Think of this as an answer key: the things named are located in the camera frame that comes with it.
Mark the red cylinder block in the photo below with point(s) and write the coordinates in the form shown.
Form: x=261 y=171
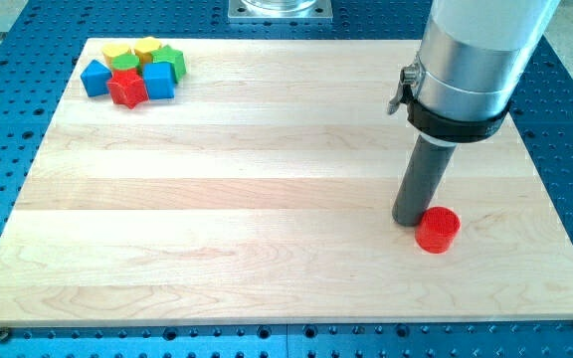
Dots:
x=437 y=230

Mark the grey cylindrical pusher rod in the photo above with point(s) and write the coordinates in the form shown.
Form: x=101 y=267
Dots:
x=422 y=177

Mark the red star block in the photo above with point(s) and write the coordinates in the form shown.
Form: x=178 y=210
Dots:
x=127 y=88

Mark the wooden board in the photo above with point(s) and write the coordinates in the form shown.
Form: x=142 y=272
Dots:
x=262 y=193

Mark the black clamp with lever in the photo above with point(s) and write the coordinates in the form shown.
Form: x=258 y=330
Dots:
x=435 y=125

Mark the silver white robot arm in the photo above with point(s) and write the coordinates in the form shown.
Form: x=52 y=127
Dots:
x=474 y=52

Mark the green cylinder block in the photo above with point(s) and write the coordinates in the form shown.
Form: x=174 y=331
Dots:
x=125 y=62

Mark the green star block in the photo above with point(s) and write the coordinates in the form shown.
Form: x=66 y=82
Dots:
x=173 y=57

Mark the yellow hexagon block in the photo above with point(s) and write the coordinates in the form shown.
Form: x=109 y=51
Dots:
x=144 y=47

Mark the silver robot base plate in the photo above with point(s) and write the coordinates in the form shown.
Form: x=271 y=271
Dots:
x=279 y=10

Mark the blue cube block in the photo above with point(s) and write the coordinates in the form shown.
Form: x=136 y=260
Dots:
x=159 y=80

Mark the yellow heart block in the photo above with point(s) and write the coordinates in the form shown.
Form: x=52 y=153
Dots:
x=110 y=51

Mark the blue triangle block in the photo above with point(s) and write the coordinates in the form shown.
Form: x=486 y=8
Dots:
x=94 y=78

